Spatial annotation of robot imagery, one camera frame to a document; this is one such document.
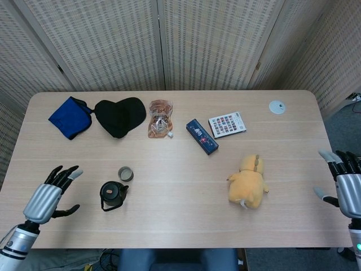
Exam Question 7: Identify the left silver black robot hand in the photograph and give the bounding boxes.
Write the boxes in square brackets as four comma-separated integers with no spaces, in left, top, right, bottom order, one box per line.
[22,165,85,225]

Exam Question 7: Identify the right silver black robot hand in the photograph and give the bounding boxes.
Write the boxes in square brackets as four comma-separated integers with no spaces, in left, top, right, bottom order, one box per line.
[313,149,361,218]

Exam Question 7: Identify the black teapot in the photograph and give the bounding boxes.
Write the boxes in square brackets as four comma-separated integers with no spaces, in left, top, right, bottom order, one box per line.
[99,181,130,212]

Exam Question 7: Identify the dark ceramic cup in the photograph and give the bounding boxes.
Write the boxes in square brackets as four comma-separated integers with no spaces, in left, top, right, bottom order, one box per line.
[117,166,135,182]

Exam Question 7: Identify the blue fabric pouch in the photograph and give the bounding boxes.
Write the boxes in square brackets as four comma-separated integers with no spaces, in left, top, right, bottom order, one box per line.
[47,96,94,141]

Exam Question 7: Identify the yellow plush duck toy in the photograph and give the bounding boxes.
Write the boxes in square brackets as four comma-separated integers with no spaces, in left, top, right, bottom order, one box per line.
[227,154,270,210]

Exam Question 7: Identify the white round table grommet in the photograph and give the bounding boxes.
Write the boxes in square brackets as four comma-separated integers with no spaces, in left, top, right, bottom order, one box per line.
[268,100,287,115]

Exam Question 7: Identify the black baseball cap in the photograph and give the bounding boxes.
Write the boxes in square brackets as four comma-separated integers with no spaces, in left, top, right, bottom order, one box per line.
[94,97,147,139]

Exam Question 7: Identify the white box with picture grid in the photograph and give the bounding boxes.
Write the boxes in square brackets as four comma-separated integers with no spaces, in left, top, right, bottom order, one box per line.
[208,111,249,139]

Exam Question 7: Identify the orange spouted drink pouch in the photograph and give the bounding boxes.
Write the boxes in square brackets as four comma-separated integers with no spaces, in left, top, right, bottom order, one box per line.
[147,99,175,139]

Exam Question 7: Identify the dark blue long box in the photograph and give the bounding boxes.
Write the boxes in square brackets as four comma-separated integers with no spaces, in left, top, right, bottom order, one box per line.
[186,119,219,156]

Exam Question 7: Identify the woven folding screen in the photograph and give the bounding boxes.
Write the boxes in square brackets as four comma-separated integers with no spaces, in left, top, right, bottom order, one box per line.
[0,0,361,187]

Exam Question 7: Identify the black floor cables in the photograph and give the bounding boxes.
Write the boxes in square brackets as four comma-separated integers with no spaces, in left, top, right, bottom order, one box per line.
[99,248,122,271]

